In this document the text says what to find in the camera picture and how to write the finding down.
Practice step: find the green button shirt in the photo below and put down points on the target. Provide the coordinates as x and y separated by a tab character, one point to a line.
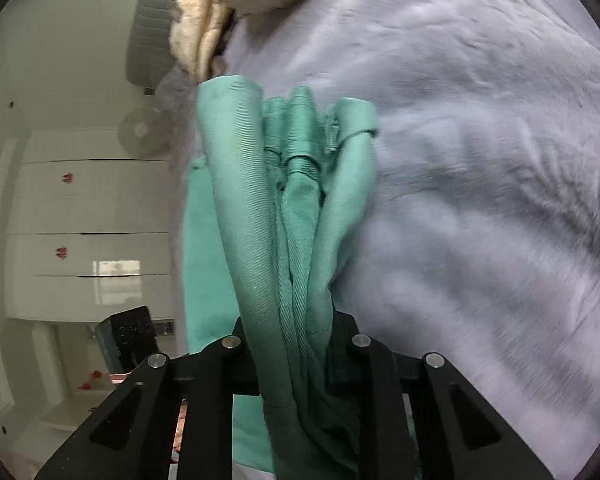
260	200

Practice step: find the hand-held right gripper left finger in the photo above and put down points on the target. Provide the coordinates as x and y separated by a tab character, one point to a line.
230	362

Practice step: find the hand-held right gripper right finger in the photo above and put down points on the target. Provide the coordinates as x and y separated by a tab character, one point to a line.
375	375

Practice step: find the white wardrobe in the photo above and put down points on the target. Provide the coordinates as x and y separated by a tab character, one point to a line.
80	200

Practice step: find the white round fan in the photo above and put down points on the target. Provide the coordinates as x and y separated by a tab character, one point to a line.
142	132

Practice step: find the grey quilted headboard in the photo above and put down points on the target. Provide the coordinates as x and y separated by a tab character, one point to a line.
155	15

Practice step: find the lavender bed sheet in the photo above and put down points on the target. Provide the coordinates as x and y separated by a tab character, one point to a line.
480	160

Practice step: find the cream fluffy blanket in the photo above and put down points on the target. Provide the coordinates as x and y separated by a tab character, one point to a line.
210	15

